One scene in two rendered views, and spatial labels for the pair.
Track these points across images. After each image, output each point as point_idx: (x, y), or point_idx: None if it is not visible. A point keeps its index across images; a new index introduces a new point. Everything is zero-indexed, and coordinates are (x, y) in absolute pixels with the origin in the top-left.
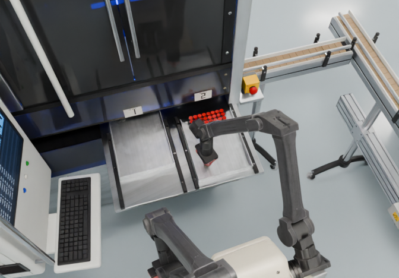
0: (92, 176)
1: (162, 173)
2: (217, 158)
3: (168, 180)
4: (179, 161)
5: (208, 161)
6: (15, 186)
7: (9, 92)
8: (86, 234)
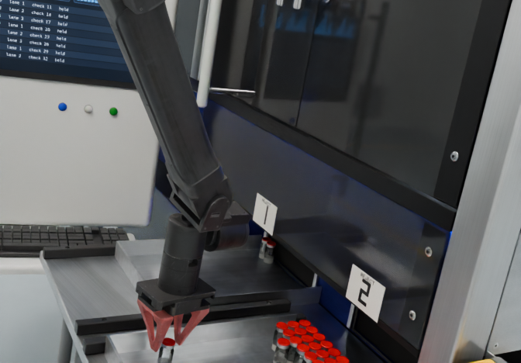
0: None
1: (133, 303)
2: (159, 319)
3: (115, 309)
4: (173, 326)
5: (139, 288)
6: (55, 68)
7: (202, 32)
8: (4, 244)
